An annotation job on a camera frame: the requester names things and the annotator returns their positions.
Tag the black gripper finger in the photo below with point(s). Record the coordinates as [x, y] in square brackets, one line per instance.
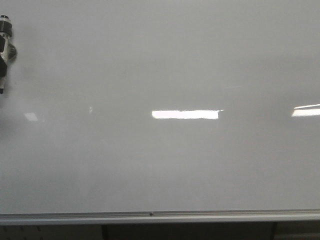
[3, 65]

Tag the black and white marker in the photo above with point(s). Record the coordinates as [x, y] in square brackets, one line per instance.
[10, 51]

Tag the white whiteboard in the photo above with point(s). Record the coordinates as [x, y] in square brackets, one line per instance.
[160, 105]

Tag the aluminium whiteboard tray rail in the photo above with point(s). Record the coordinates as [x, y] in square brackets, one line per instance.
[159, 217]

